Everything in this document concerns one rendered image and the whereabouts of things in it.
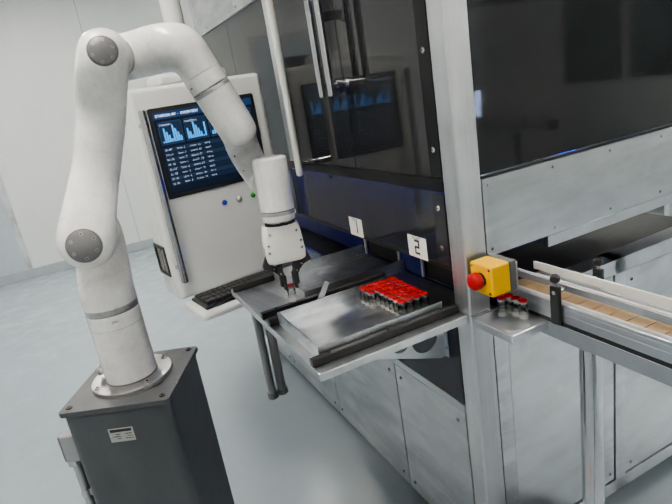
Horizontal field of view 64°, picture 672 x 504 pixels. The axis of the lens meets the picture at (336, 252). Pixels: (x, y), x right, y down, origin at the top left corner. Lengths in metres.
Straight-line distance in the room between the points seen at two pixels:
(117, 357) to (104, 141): 0.49
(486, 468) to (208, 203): 1.27
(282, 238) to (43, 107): 5.36
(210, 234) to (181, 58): 0.92
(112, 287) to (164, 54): 0.52
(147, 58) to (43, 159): 5.27
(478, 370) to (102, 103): 1.05
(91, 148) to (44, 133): 5.27
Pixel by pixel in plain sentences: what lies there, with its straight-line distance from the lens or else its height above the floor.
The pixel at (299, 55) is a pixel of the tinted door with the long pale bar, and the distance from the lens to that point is 1.89.
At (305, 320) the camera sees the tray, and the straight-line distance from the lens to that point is 1.43.
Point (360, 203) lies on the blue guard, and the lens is 1.65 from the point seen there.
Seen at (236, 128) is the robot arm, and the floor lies 1.40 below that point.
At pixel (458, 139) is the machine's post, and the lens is 1.22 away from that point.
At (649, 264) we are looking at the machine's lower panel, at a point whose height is 0.82.
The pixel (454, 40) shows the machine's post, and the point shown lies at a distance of 1.22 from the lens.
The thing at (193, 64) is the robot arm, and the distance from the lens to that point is 1.25.
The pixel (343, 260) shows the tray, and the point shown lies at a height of 0.88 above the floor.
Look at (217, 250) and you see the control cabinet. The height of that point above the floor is 0.94.
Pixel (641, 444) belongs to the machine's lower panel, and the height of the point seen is 0.21.
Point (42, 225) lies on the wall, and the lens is 6.60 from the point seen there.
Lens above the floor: 1.46
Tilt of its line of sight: 17 degrees down
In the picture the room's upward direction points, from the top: 9 degrees counter-clockwise
